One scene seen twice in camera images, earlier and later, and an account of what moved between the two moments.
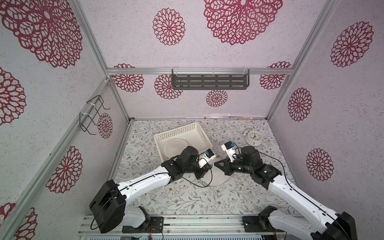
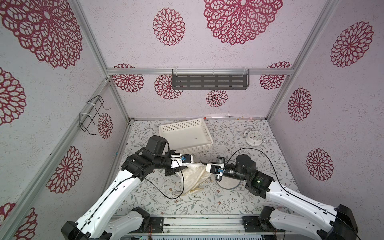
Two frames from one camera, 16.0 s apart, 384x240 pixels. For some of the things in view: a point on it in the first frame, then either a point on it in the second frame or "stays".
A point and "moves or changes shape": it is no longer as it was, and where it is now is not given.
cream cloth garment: (174, 147) to (191, 180)
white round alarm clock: (253, 138) stays
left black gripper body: (194, 168) to (164, 161)
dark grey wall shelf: (210, 81) stays
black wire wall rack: (90, 111) stays
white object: (229, 147) to (217, 169)
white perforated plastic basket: (170, 144) moves or changes shape
